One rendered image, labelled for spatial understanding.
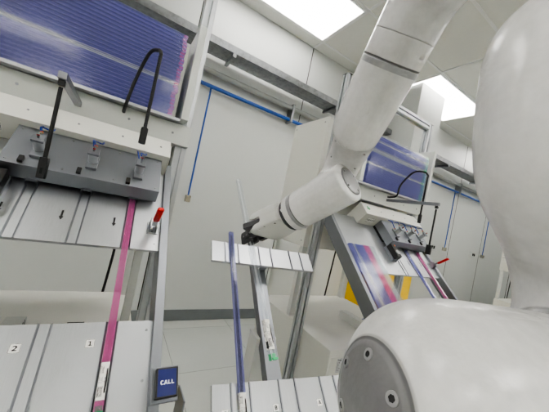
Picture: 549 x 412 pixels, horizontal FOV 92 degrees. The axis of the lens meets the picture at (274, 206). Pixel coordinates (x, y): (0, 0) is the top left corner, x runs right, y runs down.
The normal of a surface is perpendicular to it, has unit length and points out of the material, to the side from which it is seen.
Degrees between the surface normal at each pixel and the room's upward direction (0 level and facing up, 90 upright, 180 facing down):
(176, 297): 90
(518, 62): 89
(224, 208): 90
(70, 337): 46
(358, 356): 74
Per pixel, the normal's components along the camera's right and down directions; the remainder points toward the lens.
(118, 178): 0.50, -0.61
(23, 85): 0.50, 0.09
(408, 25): -0.45, 0.42
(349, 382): -0.97, -0.24
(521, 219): -0.77, 0.62
